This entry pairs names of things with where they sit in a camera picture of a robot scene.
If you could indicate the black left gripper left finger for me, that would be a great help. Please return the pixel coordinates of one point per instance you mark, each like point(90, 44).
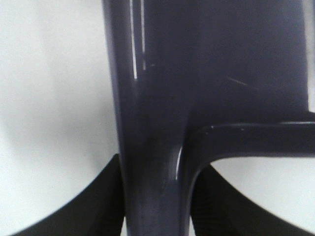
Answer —
point(97, 211)

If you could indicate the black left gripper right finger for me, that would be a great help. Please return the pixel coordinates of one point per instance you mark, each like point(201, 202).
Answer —
point(219, 209)

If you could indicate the purple plastic dustpan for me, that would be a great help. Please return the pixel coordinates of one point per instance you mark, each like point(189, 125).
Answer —
point(197, 81)

